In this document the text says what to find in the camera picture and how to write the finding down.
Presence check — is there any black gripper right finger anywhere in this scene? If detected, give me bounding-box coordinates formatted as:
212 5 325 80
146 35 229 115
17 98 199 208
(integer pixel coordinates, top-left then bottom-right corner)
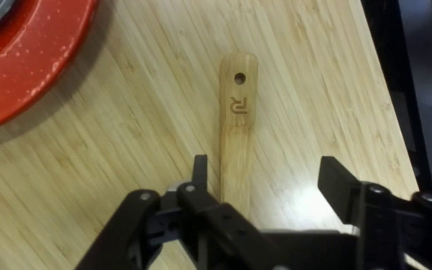
319 155 432 270

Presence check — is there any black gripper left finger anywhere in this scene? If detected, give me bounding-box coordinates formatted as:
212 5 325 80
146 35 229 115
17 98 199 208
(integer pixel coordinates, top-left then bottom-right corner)
74 154 289 270

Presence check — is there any slotted wooden spatula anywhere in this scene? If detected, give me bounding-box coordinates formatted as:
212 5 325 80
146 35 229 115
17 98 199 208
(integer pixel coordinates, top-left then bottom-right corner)
218 52 260 205

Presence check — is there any red round plate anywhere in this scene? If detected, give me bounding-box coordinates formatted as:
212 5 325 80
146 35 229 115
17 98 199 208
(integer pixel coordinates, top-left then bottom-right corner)
0 0 100 139

